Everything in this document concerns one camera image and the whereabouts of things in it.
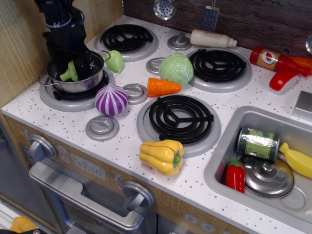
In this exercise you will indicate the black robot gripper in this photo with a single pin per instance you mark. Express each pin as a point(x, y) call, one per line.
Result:
point(65, 42)

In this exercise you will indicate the green toy broccoli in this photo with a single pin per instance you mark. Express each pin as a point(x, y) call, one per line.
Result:
point(70, 73)

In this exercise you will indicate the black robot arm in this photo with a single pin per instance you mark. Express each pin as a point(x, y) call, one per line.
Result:
point(59, 10)

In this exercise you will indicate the small steel pot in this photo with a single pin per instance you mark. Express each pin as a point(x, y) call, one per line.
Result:
point(92, 81)

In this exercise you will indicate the front left black burner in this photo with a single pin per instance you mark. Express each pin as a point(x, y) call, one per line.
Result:
point(71, 102)

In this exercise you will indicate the black burner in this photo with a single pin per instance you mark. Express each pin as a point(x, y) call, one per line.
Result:
point(219, 70)
point(186, 119)
point(71, 102)
point(134, 42)

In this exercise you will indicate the light green toy pear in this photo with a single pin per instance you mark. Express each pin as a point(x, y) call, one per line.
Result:
point(114, 60)

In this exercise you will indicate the purple striped toy onion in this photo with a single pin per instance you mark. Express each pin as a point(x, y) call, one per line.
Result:
point(111, 100)

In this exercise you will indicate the back left black burner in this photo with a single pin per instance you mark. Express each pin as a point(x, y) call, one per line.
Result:
point(134, 42)

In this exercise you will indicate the silver stovetop knob middle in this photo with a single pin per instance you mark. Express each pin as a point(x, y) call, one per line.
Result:
point(136, 93)

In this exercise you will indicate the silver stovetop knob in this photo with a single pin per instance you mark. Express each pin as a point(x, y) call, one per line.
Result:
point(102, 128)
point(152, 66)
point(179, 42)
point(136, 93)

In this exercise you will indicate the silver stovetop knob front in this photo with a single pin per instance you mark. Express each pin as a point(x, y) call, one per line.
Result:
point(102, 128)

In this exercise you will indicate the silver stovetop knob centre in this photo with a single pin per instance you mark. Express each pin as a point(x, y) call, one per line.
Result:
point(152, 66)

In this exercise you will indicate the orange toy carrot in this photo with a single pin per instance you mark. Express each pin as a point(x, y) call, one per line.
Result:
point(158, 87)

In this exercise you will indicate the left silver oven knob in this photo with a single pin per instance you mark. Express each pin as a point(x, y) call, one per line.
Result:
point(41, 148)

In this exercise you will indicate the silver oven knob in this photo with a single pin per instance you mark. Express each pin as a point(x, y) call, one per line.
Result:
point(136, 196)
point(41, 148)

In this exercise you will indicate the green toy cabbage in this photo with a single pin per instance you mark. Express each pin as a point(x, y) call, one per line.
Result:
point(176, 68)

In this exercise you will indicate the hanging silver strainer spoon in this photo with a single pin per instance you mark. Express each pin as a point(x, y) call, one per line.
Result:
point(164, 9)

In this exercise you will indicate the silver stovetop knob back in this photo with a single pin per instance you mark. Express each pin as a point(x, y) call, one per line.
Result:
point(179, 42)

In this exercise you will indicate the cream toy bottle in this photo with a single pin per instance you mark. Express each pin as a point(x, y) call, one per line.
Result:
point(211, 39)

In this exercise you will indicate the yellow toy bell pepper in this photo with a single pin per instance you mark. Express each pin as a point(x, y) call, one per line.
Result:
point(164, 156)

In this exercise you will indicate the front right black burner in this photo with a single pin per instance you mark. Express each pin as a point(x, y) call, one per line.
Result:
point(186, 119)

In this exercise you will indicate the back right black burner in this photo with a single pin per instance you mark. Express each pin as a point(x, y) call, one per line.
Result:
point(219, 70)

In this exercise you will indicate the right silver oven knob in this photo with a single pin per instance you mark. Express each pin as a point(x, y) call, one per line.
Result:
point(136, 196)

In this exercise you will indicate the silver toy sink basin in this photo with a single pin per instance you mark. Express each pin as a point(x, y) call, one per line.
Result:
point(294, 207)

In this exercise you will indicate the yellow toy on floor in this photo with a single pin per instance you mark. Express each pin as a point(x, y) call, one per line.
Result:
point(22, 224)

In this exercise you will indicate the red toy ketchup bottle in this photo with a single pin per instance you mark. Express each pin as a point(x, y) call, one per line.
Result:
point(275, 61)

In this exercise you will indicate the red toy chili pepper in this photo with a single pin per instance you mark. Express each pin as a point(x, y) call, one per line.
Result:
point(235, 175)

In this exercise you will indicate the green toy can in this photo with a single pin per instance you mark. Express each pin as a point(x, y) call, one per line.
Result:
point(258, 143)

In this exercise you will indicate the steel pot lid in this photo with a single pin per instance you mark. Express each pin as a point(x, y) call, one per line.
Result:
point(266, 178)

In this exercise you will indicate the orange toy behind ketchup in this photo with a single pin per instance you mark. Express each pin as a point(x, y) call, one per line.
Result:
point(303, 62)

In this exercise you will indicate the silver faucet base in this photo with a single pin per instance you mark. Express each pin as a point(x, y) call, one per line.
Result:
point(303, 107)

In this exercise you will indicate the hanging silver utensil right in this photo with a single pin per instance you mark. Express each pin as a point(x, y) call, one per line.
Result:
point(308, 44)

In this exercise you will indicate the yellow toy banana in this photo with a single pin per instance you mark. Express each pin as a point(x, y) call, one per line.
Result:
point(298, 161)

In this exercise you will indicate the silver oven door handle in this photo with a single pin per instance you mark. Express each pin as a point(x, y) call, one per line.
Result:
point(79, 211)

